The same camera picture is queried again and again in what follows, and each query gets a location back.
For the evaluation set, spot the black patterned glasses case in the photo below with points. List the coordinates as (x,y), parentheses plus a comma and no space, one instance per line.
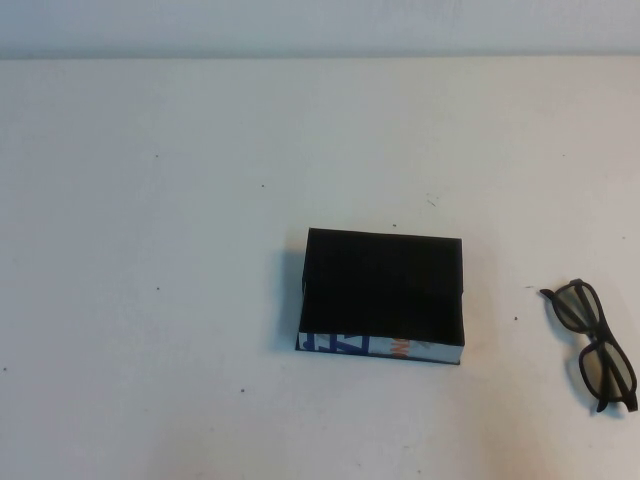
(380,285)

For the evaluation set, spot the black framed glasses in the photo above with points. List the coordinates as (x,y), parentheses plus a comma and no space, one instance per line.
(575,310)

